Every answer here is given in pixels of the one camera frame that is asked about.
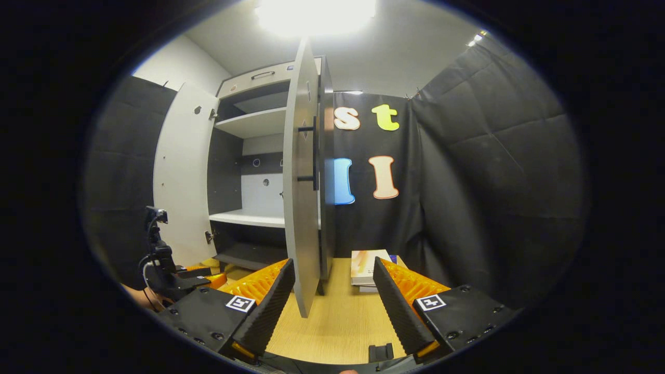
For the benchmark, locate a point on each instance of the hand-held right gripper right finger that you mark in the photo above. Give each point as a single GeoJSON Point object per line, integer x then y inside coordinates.
{"type": "Point", "coordinates": [397, 311]}

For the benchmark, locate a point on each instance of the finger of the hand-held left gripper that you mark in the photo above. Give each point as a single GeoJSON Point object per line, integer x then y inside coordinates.
{"type": "Point", "coordinates": [215, 281]}
{"type": "Point", "coordinates": [195, 270]}

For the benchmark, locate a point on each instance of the grey cabinet door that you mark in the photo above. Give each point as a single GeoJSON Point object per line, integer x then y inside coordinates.
{"type": "Point", "coordinates": [296, 234]}
{"type": "Point", "coordinates": [182, 182]}

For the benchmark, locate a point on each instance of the grey cabinet drawer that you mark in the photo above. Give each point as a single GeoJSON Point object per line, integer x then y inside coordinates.
{"type": "Point", "coordinates": [249, 83]}

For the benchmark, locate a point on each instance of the white orange cover book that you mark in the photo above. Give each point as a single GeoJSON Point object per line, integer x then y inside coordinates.
{"type": "Point", "coordinates": [369, 265]}

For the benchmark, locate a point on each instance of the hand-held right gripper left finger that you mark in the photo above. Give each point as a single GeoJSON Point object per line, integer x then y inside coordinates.
{"type": "Point", "coordinates": [270, 311]}

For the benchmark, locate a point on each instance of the black backdrop cloth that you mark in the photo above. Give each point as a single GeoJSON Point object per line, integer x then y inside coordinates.
{"type": "Point", "coordinates": [493, 182]}

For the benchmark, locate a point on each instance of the small ceiling light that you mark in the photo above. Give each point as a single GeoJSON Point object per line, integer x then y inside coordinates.
{"type": "Point", "coordinates": [475, 39]}

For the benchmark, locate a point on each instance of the grey white cabinet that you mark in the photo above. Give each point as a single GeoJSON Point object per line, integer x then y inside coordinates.
{"type": "Point", "coordinates": [252, 124]}

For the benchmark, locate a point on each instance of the long ceiling light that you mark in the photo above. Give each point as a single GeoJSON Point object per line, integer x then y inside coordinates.
{"type": "Point", "coordinates": [314, 15]}

